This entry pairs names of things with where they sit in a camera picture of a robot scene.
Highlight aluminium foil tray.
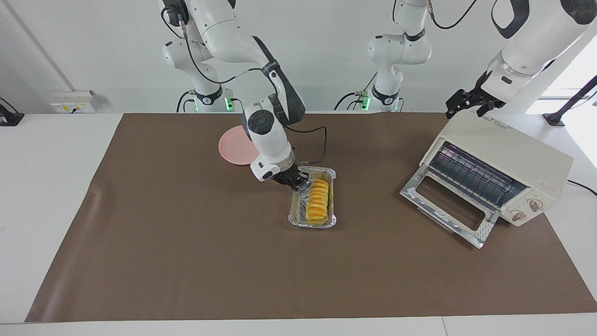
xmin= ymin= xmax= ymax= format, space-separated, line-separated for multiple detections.
xmin=288 ymin=165 xmax=338 ymax=230

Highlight golden ridged bread loaf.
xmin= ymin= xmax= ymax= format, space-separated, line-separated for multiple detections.
xmin=305 ymin=179 xmax=331 ymax=224

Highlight cream toaster oven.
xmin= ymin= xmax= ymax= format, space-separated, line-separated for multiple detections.
xmin=419 ymin=111 xmax=575 ymax=228

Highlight glass oven door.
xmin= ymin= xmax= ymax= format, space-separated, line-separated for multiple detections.
xmin=400 ymin=166 xmax=502 ymax=249

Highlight pink round plate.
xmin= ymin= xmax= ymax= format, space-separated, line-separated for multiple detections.
xmin=218 ymin=125 xmax=260 ymax=166

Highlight black clamp stand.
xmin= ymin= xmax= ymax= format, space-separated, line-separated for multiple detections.
xmin=0 ymin=97 xmax=25 ymax=126
xmin=543 ymin=76 xmax=597 ymax=127

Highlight brown table mat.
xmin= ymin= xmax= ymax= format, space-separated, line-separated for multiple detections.
xmin=25 ymin=112 xmax=597 ymax=323

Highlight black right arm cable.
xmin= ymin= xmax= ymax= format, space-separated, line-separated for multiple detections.
xmin=160 ymin=5 xmax=328 ymax=165

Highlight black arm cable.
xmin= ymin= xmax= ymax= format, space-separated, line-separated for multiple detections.
xmin=427 ymin=0 xmax=479 ymax=30
xmin=160 ymin=5 xmax=328 ymax=165

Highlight oven wire rack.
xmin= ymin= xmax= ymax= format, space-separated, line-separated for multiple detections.
xmin=428 ymin=142 xmax=528 ymax=211

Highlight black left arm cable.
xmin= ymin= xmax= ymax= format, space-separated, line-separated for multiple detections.
xmin=427 ymin=0 xmax=479 ymax=30

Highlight black left base cables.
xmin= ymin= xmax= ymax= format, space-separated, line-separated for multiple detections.
xmin=333 ymin=72 xmax=379 ymax=112

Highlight black base cables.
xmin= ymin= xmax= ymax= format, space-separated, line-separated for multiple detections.
xmin=176 ymin=90 xmax=197 ymax=113
xmin=333 ymin=72 xmax=379 ymax=112

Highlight black oven power cord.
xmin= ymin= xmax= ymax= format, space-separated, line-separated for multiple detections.
xmin=566 ymin=179 xmax=597 ymax=197

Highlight black right base cables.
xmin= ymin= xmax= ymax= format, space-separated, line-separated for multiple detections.
xmin=176 ymin=90 xmax=197 ymax=113

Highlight white wall socket box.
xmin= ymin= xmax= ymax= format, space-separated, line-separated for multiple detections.
xmin=50 ymin=91 xmax=99 ymax=114

